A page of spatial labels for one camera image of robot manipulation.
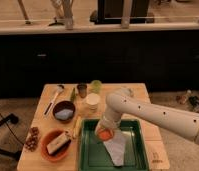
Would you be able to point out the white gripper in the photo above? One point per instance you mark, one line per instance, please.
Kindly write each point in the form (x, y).
(109, 120)

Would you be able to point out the red orange apple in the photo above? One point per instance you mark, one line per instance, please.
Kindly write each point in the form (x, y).
(105, 135)

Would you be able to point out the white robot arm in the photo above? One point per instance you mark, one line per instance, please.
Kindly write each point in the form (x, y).
(120, 102)

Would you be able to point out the green plastic tray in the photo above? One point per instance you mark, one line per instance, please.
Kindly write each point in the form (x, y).
(93, 155)

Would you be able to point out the grey folded cloth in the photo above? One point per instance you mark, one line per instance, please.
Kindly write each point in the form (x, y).
(116, 148)

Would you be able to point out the white cup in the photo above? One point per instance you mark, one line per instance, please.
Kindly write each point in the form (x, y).
(92, 101)

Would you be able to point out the yellow banana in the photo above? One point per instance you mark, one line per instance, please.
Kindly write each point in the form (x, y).
(77, 127)

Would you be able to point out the green translucent cup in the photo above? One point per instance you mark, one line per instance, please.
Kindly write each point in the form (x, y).
(95, 86)

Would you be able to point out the small metal cup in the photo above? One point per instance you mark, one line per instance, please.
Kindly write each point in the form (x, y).
(82, 90)

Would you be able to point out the green chili pepper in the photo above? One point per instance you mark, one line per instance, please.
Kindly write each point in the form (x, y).
(73, 95)

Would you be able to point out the dark purple bowl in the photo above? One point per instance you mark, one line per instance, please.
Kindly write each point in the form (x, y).
(64, 111)

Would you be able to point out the orange bowl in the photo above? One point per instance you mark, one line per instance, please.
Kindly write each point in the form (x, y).
(60, 154)

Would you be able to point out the tan block sponge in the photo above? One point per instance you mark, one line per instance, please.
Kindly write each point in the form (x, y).
(57, 143)

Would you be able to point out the brown nut cluster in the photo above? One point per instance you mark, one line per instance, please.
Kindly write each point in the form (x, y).
(32, 141)

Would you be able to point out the black stand base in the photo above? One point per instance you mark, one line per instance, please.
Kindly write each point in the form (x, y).
(5, 131)

